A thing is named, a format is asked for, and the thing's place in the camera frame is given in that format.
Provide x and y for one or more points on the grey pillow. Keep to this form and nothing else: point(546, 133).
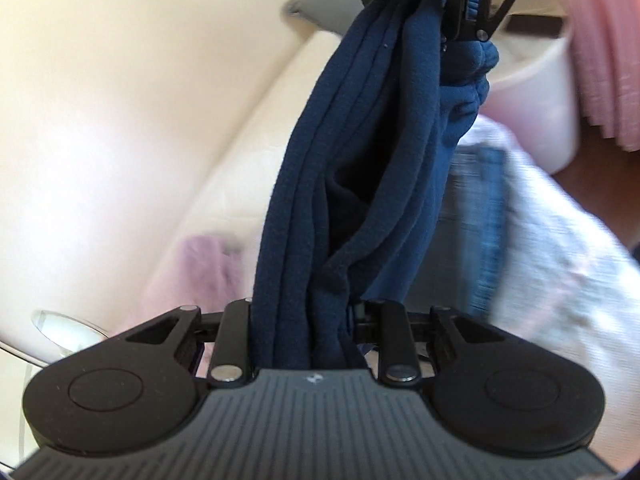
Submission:
point(320, 7)

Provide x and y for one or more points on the pale pink garment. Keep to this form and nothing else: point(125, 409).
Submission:
point(210, 270)

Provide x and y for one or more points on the clear glass object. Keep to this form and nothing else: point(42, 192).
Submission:
point(65, 327)

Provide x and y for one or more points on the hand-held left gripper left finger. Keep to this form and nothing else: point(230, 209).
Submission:
point(235, 331)

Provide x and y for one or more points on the white cushioned furniture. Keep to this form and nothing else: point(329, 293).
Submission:
point(240, 160)

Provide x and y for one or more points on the pink curtain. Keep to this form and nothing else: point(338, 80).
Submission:
point(607, 50)

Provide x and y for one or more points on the white plastic bucket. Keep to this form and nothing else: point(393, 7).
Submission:
point(540, 95)

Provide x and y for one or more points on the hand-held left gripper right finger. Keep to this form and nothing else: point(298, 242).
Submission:
point(398, 335)

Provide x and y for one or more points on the navy blue fleece garment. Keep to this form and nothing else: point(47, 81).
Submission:
point(370, 160)

